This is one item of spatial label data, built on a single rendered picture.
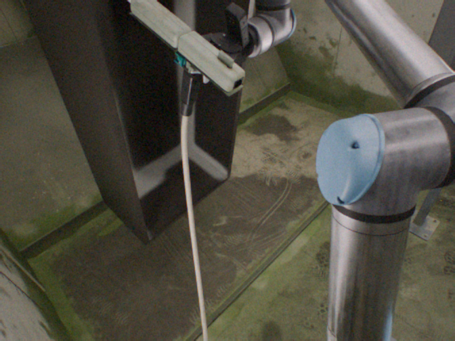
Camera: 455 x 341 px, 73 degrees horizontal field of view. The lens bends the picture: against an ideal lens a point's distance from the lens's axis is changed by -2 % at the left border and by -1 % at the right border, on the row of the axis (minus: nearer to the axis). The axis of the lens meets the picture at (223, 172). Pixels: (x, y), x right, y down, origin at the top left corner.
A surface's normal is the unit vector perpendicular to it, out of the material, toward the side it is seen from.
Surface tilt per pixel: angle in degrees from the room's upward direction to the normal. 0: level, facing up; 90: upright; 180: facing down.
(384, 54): 64
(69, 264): 0
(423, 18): 90
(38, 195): 57
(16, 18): 90
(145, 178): 12
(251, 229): 0
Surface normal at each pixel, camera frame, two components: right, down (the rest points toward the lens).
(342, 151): -0.99, 0.05
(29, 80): 0.54, -0.03
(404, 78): -0.90, -0.11
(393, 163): 0.08, 0.18
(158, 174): 0.07, -0.63
